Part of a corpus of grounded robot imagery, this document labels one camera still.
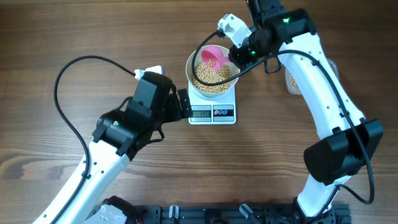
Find clear container of soybeans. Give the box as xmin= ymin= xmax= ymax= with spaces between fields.
xmin=285 ymin=59 xmax=340 ymax=95

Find white bowl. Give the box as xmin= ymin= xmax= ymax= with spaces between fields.
xmin=185 ymin=45 xmax=240 ymax=98

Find pink plastic measuring scoop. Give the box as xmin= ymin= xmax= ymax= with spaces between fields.
xmin=201 ymin=45 xmax=230 ymax=70

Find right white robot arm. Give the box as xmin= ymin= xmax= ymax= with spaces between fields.
xmin=228 ymin=1 xmax=383 ymax=223

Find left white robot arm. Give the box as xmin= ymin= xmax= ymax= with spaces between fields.
xmin=35 ymin=72 xmax=192 ymax=223

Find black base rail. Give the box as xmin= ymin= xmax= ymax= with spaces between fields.
xmin=133 ymin=203 xmax=352 ymax=224

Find white digital kitchen scale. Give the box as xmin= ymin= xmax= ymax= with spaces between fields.
xmin=188 ymin=83 xmax=236 ymax=125

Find soybeans in white bowl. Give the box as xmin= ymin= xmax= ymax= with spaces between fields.
xmin=191 ymin=61 xmax=232 ymax=94

